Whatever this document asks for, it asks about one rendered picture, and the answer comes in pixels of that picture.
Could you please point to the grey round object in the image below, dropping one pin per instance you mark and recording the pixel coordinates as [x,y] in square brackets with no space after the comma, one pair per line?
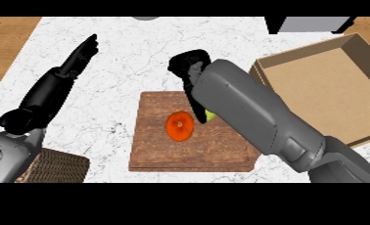
[146,18]

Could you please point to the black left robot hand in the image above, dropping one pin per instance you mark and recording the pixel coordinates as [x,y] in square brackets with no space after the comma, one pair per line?
[41,98]

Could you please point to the brown wicker basket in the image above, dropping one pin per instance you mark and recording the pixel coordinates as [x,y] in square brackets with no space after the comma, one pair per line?
[55,168]

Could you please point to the brown wooden cutting board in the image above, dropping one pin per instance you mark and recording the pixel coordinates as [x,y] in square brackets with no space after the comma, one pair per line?
[212,154]

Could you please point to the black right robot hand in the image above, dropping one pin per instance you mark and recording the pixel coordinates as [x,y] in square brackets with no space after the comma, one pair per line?
[189,58]

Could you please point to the orange round fruit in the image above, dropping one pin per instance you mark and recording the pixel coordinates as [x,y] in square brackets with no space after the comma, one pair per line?
[180,126]

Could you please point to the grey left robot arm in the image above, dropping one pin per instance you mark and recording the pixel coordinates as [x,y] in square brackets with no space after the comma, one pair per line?
[14,157]

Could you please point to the grey and black appliance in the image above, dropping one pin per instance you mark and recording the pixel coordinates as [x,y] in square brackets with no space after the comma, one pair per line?
[309,24]

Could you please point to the green pear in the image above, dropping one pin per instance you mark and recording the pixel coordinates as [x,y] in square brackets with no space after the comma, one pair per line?
[211,115]

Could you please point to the open cardboard box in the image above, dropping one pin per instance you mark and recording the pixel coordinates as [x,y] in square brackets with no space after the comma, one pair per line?
[319,88]

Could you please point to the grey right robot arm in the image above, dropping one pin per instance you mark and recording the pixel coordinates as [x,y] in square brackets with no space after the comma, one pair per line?
[251,111]

